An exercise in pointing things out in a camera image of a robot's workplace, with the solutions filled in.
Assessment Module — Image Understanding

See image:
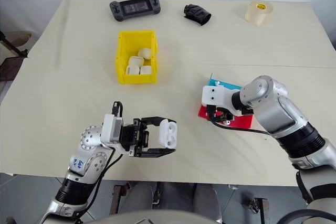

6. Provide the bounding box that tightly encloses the dark grey rounded shape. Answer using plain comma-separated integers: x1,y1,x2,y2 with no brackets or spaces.
120,183,154,215

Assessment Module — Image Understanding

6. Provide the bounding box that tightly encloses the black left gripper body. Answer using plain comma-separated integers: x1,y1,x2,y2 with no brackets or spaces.
121,118,151,158

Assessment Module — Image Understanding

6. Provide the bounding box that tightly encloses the dark grey handheld game controller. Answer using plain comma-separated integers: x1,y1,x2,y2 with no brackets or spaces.
109,0,162,23

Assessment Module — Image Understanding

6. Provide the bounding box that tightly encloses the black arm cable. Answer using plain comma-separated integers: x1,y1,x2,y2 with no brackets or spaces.
78,100,125,217
208,118,270,137

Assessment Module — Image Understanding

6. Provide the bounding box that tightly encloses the rusty metal bracket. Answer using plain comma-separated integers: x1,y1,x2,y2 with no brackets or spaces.
248,197,270,215
109,183,131,215

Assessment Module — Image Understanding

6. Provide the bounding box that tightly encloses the black torso cable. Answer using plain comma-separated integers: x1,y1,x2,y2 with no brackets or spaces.
272,209,336,224

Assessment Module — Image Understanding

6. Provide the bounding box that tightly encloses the beige rounded object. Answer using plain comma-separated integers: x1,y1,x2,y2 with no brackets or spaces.
5,30,33,48

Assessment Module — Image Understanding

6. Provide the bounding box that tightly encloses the black folding stand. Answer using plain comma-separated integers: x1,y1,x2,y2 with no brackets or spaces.
0,29,29,83

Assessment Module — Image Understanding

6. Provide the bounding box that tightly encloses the clear tape roll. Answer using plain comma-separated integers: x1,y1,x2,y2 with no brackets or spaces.
245,0,275,27

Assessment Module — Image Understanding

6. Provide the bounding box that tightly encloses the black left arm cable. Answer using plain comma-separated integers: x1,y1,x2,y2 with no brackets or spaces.
78,100,125,217

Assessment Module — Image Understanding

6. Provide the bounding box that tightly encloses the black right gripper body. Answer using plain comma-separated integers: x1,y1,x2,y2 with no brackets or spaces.
206,104,235,123

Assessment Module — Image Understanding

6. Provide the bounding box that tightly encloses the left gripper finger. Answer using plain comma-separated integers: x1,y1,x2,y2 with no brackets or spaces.
140,116,171,131
137,148,176,158

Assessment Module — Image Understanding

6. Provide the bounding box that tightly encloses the red and cyan earbud holder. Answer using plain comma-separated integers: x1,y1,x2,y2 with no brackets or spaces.
197,73,255,130

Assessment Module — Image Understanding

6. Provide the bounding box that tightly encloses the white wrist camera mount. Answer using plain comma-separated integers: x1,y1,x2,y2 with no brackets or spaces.
100,113,124,154
201,85,241,117

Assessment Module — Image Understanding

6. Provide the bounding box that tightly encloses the yellow plastic bin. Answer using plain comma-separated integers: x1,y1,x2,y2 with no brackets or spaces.
114,29,160,84

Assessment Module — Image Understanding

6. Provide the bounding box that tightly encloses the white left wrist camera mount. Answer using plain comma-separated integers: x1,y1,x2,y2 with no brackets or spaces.
100,113,124,154

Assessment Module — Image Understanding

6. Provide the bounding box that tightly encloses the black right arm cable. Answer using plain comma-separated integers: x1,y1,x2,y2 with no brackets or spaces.
208,118,270,137

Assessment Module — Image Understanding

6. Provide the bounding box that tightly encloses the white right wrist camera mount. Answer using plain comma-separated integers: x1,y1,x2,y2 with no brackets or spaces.
201,85,241,117

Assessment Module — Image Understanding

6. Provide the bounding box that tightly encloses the crumpled black sleeve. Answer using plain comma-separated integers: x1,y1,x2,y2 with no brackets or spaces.
183,3,212,27

